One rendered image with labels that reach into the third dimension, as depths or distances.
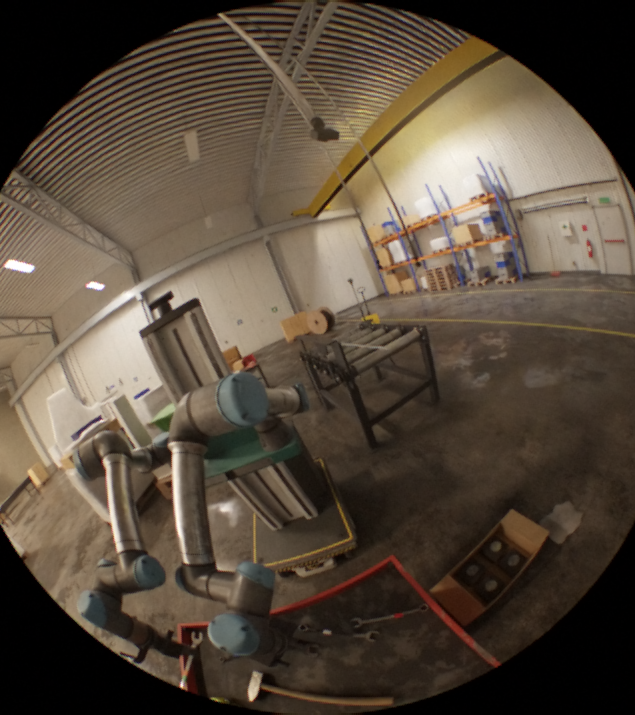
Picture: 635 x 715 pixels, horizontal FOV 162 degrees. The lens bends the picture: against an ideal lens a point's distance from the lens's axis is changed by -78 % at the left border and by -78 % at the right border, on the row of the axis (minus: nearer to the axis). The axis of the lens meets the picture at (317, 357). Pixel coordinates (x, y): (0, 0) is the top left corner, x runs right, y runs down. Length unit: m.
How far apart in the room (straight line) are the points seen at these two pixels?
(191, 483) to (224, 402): 0.19
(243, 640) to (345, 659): 0.34
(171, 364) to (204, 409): 0.70
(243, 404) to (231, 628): 0.41
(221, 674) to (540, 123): 11.08
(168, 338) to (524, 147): 10.41
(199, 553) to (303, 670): 0.43
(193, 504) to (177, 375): 0.77
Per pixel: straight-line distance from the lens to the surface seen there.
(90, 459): 0.80
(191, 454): 0.52
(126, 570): 0.59
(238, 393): 0.44
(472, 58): 7.48
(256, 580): 0.45
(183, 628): 0.94
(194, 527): 0.51
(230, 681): 0.86
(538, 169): 9.92
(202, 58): 7.44
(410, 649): 0.68
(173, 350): 1.13
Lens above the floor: 1.58
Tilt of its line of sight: 15 degrees down
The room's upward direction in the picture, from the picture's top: 22 degrees counter-clockwise
